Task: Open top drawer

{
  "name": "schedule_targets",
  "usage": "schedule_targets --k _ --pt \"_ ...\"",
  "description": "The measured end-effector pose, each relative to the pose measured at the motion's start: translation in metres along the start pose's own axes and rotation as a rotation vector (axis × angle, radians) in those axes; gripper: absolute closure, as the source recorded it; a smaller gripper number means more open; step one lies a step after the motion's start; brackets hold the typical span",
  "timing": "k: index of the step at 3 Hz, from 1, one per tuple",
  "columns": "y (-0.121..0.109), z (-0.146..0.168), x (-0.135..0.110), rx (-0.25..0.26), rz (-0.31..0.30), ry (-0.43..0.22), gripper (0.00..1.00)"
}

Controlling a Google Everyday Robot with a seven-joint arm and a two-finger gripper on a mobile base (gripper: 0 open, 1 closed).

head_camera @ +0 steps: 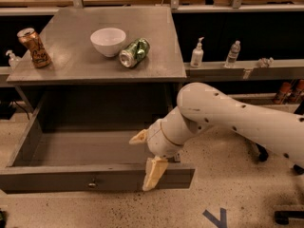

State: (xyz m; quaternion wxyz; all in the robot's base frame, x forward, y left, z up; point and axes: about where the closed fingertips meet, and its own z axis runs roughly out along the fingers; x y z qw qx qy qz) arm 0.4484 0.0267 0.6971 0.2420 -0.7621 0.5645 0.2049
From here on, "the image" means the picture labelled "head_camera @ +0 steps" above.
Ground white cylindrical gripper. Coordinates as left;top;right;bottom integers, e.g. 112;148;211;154
129;120;183;191

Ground grey top drawer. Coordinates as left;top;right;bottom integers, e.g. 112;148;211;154
0;98;197;195

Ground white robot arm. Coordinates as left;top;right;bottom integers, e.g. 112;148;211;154
129;83;304;191

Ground grey drawer cabinet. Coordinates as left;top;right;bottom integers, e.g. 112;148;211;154
8;6;186;133

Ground crushed green soda can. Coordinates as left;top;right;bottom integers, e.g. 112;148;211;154
119;38;150;68

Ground white pump dispenser bottle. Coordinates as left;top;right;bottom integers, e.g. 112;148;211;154
190;37;203;68

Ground white ceramic bowl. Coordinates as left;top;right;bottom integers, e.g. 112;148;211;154
90;28;126;57

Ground clear water bottle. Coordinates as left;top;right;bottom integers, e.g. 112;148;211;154
224;40;240;68

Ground crumpled foil wrapper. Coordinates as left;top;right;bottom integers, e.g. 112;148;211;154
257;57;274;67

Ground black chair base caster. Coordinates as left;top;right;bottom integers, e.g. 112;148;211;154
275;211;304;225

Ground orange bottles under shelf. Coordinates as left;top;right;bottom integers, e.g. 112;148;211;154
273;79;304;105

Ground small clear pump bottle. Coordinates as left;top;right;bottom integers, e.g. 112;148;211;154
6;50;21;69

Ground orange soda can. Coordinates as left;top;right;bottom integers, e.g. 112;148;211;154
17;28;51;68

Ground grey wall ledge shelf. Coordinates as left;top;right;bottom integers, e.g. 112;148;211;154
184;59;304;83

